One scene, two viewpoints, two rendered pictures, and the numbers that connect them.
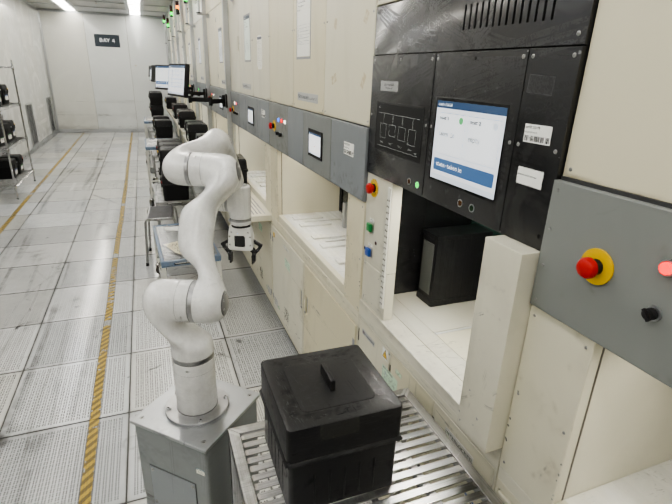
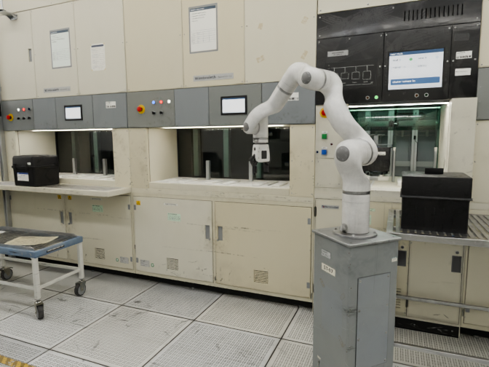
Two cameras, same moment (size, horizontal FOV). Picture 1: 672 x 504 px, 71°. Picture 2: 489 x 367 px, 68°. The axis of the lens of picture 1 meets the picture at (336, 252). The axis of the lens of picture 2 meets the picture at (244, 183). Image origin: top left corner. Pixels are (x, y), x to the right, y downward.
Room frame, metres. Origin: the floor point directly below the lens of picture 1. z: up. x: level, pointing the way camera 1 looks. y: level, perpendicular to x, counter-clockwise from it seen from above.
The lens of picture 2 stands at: (0.40, 1.91, 1.19)
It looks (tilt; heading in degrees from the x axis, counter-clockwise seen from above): 7 degrees down; 315
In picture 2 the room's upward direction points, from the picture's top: straight up
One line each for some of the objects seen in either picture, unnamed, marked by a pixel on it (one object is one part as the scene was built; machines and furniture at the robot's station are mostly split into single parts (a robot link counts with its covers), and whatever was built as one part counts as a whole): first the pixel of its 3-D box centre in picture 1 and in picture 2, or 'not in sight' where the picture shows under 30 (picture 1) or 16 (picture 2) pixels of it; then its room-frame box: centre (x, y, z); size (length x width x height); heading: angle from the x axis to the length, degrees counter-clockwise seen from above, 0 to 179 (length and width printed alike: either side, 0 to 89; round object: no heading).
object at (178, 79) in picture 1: (198, 86); not in sight; (4.35, 1.27, 1.59); 0.50 x 0.41 x 0.36; 112
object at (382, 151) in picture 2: not in sight; (375, 154); (1.66, -0.81, 1.06); 0.24 x 0.20 x 0.32; 22
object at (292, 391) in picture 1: (327, 393); (433, 180); (0.98, 0.01, 0.98); 0.29 x 0.29 x 0.13; 21
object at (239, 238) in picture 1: (241, 235); (260, 151); (1.78, 0.38, 1.12); 0.10 x 0.07 x 0.11; 87
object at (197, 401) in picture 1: (195, 381); (355, 212); (1.18, 0.41, 0.85); 0.19 x 0.19 x 0.18
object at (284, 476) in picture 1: (325, 433); (431, 207); (0.98, 0.01, 0.85); 0.28 x 0.28 x 0.17; 21
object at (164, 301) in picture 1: (179, 318); (353, 167); (1.18, 0.44, 1.07); 0.19 x 0.12 x 0.24; 87
